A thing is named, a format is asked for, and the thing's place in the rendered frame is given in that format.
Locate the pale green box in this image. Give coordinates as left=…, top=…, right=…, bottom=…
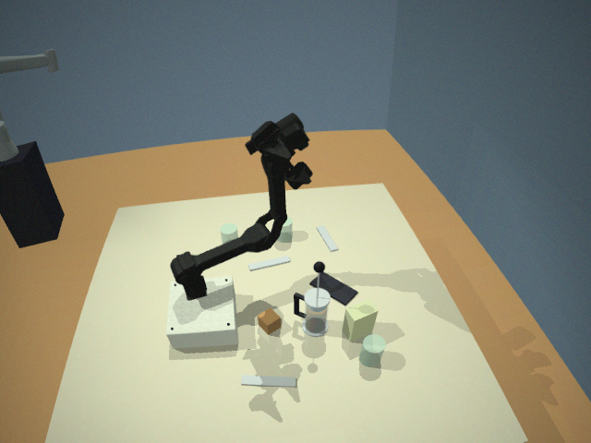
left=342, top=300, right=378, bottom=342

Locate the brown cube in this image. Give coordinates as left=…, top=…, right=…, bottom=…
left=258, top=307, right=282, bottom=335

